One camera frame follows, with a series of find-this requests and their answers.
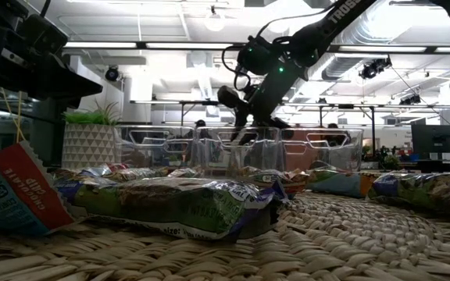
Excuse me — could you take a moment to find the light blue granola bar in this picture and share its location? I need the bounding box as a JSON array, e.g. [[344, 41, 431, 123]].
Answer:
[[306, 162, 378, 198]]

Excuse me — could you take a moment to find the black computer monitor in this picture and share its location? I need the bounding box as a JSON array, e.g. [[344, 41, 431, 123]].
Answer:
[[411, 124, 450, 161]]

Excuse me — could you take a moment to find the clear plastic bin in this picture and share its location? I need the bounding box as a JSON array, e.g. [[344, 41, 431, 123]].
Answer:
[[195, 126, 284, 179], [279, 127, 365, 175], [115, 124, 198, 175]]

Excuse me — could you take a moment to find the succulent in patterned white pot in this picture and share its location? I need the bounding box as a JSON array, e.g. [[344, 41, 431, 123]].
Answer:
[[61, 99, 123, 171]]

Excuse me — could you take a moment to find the black ceiling spotlight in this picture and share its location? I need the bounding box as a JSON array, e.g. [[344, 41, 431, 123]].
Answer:
[[104, 65, 121, 83], [357, 56, 393, 81], [398, 94, 423, 106]]

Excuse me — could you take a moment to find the yellow hanging cable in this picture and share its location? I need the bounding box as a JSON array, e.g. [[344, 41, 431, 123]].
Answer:
[[16, 91, 23, 144], [0, 88, 27, 144]]

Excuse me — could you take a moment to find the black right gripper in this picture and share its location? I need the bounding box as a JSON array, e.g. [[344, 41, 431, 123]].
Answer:
[[217, 68, 308, 144]]

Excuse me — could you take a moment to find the silver air duct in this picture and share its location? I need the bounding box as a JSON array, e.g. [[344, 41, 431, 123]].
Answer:
[[320, 0, 417, 81]]

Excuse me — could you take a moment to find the round white pendant lamp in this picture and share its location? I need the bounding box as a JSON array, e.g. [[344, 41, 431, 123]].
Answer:
[[203, 5, 227, 33]]

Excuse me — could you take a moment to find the dark office desk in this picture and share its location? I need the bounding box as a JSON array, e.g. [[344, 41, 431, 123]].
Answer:
[[416, 158, 450, 175]]

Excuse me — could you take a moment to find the round woven straw placemat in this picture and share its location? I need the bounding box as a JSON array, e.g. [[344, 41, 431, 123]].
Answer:
[[0, 190, 450, 281]]

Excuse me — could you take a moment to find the person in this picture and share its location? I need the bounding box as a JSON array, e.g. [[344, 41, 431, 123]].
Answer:
[[193, 119, 209, 140], [324, 122, 352, 148]]

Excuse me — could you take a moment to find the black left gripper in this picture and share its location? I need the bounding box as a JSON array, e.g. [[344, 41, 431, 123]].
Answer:
[[0, 0, 103, 110]]

